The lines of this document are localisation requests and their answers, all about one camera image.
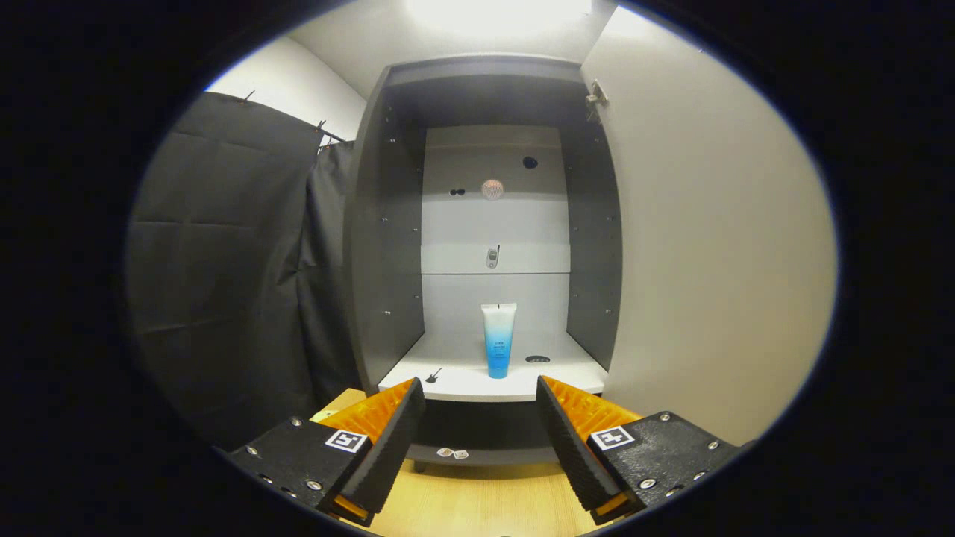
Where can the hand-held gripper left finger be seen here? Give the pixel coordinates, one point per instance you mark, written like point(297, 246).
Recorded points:
point(389, 447)

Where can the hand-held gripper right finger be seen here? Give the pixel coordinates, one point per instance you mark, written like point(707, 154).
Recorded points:
point(571, 447)

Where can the beige cabinet door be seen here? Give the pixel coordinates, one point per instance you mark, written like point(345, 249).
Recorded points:
point(709, 261)

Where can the white cabinet shelf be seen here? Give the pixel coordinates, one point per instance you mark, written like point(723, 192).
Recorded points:
point(462, 382)

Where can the blue and white tube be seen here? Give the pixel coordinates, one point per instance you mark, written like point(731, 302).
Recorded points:
point(498, 339)

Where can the dark grey cabinet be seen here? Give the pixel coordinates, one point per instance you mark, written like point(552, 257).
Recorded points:
point(384, 261)

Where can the black backdrop cloth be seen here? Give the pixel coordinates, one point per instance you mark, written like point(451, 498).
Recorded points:
point(224, 261)

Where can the metal door hinge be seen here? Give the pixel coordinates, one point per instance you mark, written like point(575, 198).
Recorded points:
point(596, 97)

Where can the large ceiling light panel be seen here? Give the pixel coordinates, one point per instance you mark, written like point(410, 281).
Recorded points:
point(500, 15)

